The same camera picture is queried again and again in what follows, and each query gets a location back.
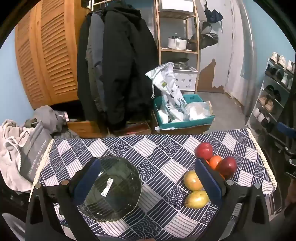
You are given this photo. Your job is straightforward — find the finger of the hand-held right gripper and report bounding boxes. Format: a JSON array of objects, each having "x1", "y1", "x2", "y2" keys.
[{"x1": 277, "y1": 122, "x2": 295, "y2": 134}]

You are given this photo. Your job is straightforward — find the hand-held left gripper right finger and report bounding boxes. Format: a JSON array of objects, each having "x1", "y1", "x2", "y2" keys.
[{"x1": 195, "y1": 158, "x2": 271, "y2": 241}]

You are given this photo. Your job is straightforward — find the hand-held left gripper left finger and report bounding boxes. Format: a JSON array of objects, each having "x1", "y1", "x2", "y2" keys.
[{"x1": 25, "y1": 158, "x2": 102, "y2": 241}]

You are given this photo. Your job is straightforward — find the yellow mango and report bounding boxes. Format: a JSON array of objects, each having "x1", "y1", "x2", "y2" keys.
[
  {"x1": 184, "y1": 190, "x2": 210, "y2": 208},
  {"x1": 184, "y1": 170, "x2": 204, "y2": 191}
]

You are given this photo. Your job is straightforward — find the red apple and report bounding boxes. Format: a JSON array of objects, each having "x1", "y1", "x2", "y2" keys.
[
  {"x1": 216, "y1": 156, "x2": 237, "y2": 178},
  {"x1": 196, "y1": 142, "x2": 214, "y2": 160}
]

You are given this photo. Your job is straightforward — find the ribbed glass plate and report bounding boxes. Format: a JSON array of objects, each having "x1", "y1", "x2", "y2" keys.
[{"x1": 77, "y1": 155, "x2": 142, "y2": 223}]

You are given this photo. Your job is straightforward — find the wooden drawer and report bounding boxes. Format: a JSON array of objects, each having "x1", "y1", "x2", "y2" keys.
[{"x1": 67, "y1": 120, "x2": 102, "y2": 139}]

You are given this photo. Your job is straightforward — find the blue white patterned tablecloth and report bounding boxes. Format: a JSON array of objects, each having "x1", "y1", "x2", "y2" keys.
[{"x1": 31, "y1": 128, "x2": 277, "y2": 241}]

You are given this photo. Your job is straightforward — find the large cardboard box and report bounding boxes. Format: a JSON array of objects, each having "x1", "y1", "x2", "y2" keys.
[{"x1": 151, "y1": 111, "x2": 212, "y2": 135}]

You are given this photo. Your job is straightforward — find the grey tote bag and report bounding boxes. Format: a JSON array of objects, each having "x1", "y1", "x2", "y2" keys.
[{"x1": 18, "y1": 122, "x2": 55, "y2": 183}]

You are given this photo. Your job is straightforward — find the teal plastic bin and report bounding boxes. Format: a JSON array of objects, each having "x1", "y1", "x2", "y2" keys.
[{"x1": 153, "y1": 94, "x2": 215, "y2": 129}]

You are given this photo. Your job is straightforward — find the small cardboard box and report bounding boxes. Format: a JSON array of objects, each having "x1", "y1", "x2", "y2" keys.
[{"x1": 109, "y1": 122, "x2": 152, "y2": 136}]

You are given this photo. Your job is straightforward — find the clear plastic bag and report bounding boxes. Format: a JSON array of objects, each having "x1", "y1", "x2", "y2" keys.
[{"x1": 184, "y1": 101, "x2": 214, "y2": 121}]

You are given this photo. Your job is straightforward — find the grey clothes pile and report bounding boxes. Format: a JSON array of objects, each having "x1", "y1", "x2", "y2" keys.
[{"x1": 32, "y1": 105, "x2": 80, "y2": 139}]

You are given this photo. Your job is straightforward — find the grey metal pipe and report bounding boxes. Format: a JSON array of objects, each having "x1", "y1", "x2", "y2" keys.
[{"x1": 239, "y1": 0, "x2": 257, "y2": 116}]

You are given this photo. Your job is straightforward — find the pale fleece blanket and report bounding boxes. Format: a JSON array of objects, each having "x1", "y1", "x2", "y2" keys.
[{"x1": 0, "y1": 119, "x2": 35, "y2": 193}]

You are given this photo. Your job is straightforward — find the white door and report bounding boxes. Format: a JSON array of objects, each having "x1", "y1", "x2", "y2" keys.
[{"x1": 224, "y1": 0, "x2": 243, "y2": 95}]

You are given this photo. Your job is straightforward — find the black jacket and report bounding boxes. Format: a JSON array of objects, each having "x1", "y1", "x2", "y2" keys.
[{"x1": 77, "y1": 13, "x2": 93, "y2": 121}]

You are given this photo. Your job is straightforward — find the white patterned bag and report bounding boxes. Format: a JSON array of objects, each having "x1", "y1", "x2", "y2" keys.
[{"x1": 145, "y1": 62, "x2": 188, "y2": 123}]

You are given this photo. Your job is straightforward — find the white plastic basket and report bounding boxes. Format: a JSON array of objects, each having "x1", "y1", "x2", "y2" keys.
[{"x1": 172, "y1": 67, "x2": 199, "y2": 91}]

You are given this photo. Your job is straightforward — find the black hooded coat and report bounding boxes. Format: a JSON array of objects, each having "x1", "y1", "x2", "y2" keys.
[{"x1": 102, "y1": 6, "x2": 160, "y2": 130}]

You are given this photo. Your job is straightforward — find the grey jacket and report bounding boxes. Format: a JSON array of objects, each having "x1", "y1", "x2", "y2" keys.
[{"x1": 85, "y1": 10, "x2": 107, "y2": 112}]

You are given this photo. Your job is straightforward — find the hanging dark bags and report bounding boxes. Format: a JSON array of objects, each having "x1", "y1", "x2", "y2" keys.
[{"x1": 198, "y1": 21, "x2": 219, "y2": 50}]

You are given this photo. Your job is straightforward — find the metal basin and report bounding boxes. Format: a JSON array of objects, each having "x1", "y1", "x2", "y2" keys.
[{"x1": 172, "y1": 58, "x2": 189, "y2": 69}]

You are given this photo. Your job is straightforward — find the dark pan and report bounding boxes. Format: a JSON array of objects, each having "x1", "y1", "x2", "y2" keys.
[{"x1": 186, "y1": 38, "x2": 197, "y2": 52}]

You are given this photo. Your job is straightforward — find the wooden louvered wardrobe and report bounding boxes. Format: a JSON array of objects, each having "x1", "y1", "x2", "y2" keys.
[{"x1": 14, "y1": 0, "x2": 93, "y2": 109}]

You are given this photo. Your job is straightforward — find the wooden shelf rack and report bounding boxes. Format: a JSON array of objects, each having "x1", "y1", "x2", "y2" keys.
[{"x1": 154, "y1": 0, "x2": 200, "y2": 93}]

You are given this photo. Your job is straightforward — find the dark blue umbrella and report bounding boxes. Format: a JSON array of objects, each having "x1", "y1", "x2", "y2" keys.
[{"x1": 205, "y1": 0, "x2": 224, "y2": 24}]

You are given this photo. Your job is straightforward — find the white pot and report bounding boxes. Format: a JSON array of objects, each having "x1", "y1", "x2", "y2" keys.
[{"x1": 168, "y1": 36, "x2": 187, "y2": 49}]

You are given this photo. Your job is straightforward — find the white storage box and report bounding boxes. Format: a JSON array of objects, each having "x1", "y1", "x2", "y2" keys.
[{"x1": 161, "y1": 0, "x2": 195, "y2": 12}]

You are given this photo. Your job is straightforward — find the clothes rail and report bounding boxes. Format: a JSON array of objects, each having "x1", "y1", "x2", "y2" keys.
[{"x1": 89, "y1": 0, "x2": 116, "y2": 11}]

